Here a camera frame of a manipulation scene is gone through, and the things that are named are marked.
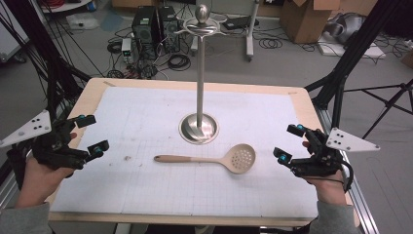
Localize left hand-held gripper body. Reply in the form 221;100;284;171
0;109;90;171

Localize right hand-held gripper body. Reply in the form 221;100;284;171
290;127;381;178

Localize beige slotted spoon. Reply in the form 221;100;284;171
153;143;257;175

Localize steel utensil rack stand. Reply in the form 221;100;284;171
174;3;228;145

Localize person's right hand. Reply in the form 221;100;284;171
301;140;349;206

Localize person's left hand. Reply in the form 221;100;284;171
15;131;79;209

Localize white grid mat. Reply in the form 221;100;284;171
50;86;319;219

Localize small white power supply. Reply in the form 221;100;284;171
121;37;134;64

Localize black tripod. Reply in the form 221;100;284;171
344;77;413;140

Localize clear plastic bag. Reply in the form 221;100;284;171
65;13;100;31

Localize flat white board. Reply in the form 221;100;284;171
317;31;388;60

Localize black computer tower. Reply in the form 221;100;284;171
131;5;161;62
158;5;181;54

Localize white stand leg with wheel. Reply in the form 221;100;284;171
244;0;261;62

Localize large cardboard box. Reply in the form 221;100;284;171
280;0;343;45

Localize grey bag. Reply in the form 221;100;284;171
325;12;365;45

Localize white round table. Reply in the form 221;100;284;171
38;0;95;15

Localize flat black device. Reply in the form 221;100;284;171
223;15;261;31

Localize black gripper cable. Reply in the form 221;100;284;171
304;158;355;193

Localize aluminium rail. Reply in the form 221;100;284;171
313;106;380;234

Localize black metal frame stand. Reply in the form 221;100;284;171
0;0;93;122
304;0;413;131

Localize coiled black cable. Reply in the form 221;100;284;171
258;37;283;50
167;53;192;72
106;41;123;55

